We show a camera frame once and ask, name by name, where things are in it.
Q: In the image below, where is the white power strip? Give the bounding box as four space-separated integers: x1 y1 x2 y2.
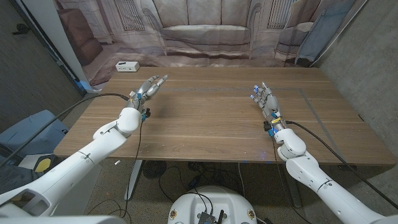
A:
115 60 140 73

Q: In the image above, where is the black round fan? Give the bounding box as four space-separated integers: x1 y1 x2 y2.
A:
142 160 168 180

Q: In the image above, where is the blue grey plastic bin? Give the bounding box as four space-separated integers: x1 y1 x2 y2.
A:
0 109 70 158

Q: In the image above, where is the person leg in jeans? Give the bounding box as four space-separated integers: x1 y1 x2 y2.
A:
0 164 43 196

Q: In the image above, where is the black module with antenna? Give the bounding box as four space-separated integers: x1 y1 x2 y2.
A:
197 210 225 224

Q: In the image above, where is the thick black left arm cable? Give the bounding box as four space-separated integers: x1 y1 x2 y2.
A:
0 92 131 169

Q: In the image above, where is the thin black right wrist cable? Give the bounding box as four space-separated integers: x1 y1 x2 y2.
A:
270 136 312 224

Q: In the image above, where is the black floor cable bundle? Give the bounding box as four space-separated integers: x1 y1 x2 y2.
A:
157 161 246 205

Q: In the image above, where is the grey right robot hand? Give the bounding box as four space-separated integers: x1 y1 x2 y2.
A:
250 81 287 137

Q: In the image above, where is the thin black left wrist cable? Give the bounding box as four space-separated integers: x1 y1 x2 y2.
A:
119 119 144 218

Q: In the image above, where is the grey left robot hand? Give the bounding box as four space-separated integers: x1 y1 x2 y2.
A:
126 74 169 121

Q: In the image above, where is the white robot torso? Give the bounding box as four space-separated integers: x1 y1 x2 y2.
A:
167 185 258 224

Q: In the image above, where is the white table leg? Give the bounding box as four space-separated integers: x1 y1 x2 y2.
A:
123 159 144 202

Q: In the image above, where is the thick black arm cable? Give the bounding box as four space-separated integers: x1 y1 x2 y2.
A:
285 120 398 210
0 92 131 169

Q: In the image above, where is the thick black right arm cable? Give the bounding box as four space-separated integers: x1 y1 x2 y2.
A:
285 120 398 210

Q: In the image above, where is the printed living room backdrop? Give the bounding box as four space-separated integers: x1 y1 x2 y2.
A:
52 0 369 91

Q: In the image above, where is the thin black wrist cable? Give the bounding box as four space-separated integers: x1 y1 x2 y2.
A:
119 119 144 218
270 136 312 224

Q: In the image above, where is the grey table leg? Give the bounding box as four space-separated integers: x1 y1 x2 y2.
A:
281 163 303 208

